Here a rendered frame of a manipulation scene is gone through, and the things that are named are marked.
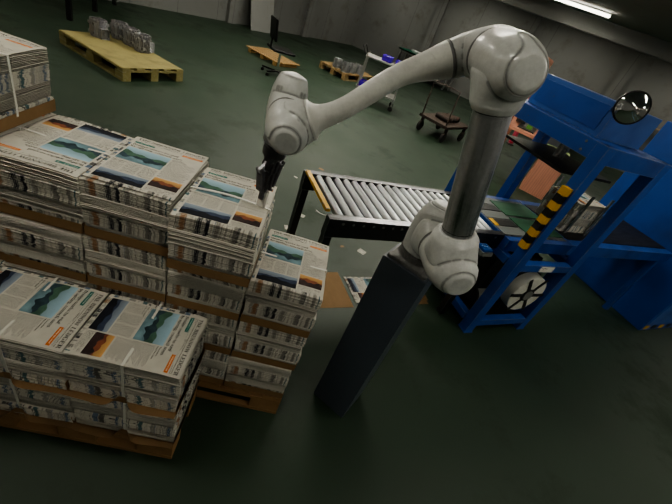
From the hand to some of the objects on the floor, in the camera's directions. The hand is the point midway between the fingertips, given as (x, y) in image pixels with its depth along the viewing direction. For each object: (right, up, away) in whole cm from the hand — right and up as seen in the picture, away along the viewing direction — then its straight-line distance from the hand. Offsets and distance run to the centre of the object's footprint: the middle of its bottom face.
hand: (262, 197), depth 125 cm
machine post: (+180, -81, +190) cm, 274 cm away
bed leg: (-17, -29, +152) cm, 156 cm away
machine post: (+127, -79, +164) cm, 221 cm away
